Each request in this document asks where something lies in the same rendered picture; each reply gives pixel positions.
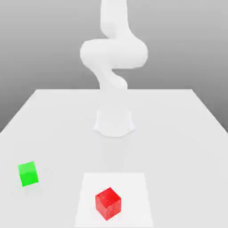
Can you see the small red cube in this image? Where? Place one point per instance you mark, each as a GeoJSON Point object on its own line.
{"type": "Point", "coordinates": [108, 203]}

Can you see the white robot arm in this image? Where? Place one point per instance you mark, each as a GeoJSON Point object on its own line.
{"type": "Point", "coordinates": [114, 53]}

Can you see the small green cube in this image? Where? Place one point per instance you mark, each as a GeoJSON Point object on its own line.
{"type": "Point", "coordinates": [28, 173]}

